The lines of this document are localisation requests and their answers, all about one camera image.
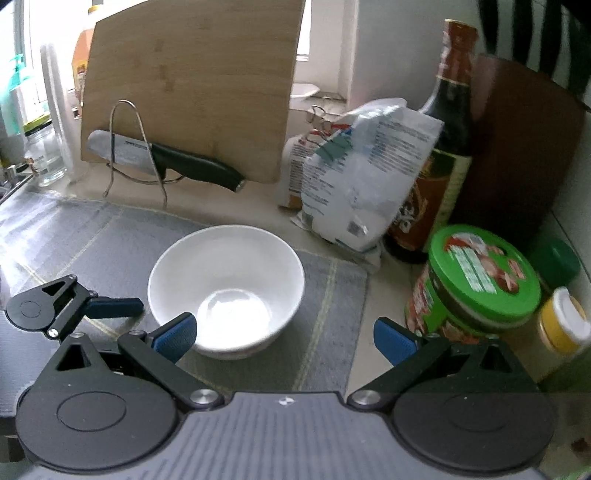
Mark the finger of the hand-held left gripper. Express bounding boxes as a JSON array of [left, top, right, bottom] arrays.
[[39, 275, 145, 340]]

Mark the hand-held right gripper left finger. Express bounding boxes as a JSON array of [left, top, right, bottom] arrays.
[[54, 312, 228, 411]]

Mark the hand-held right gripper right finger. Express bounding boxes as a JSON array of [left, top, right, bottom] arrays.
[[346, 318, 539, 409]]

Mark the white floral bowl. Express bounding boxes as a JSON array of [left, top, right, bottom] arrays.
[[147, 224, 306, 361]]

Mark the grey checked towel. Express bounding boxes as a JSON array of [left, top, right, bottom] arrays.
[[0, 188, 369, 411]]

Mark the green-lidded jar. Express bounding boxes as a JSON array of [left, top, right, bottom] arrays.
[[405, 224, 542, 344]]

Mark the steel sink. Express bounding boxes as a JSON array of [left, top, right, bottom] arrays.
[[0, 161, 33, 206]]

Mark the glass jar yellow lid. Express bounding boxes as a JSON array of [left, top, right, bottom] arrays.
[[23, 118, 68, 188]]

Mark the white printed bag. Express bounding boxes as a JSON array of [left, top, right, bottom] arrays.
[[290, 98, 445, 266]]

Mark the yellow bottle white cap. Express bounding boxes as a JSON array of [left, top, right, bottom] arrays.
[[537, 286, 591, 357]]

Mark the green-capped bottle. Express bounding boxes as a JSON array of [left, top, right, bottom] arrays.
[[530, 239, 582, 297]]

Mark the orange printed bag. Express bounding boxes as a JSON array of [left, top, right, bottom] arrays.
[[276, 129, 324, 212]]

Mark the tall cling film roll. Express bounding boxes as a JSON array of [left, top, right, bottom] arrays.
[[40, 43, 78, 182]]

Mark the green dish soap bottle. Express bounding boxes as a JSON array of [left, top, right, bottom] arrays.
[[0, 52, 27, 138]]

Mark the brown knife block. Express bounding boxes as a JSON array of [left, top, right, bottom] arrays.
[[449, 52, 591, 252]]

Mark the silver binder clip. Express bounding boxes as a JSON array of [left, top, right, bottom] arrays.
[[306, 104, 334, 136]]

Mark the wooden cutting board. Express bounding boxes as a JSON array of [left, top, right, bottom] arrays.
[[80, 0, 307, 184]]

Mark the orange cooking oil bottle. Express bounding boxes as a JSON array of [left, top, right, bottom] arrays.
[[71, 4, 101, 118]]

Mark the dark sauce bottle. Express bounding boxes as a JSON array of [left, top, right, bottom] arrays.
[[384, 19, 479, 265]]

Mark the black-handled kitchen knife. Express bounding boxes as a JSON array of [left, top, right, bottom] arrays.
[[86, 130, 247, 193]]

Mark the metal wire rack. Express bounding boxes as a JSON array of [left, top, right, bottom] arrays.
[[102, 100, 168, 209]]

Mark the black knife handle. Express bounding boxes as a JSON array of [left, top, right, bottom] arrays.
[[477, 0, 513, 58], [517, 0, 566, 77], [568, 0, 591, 100]]

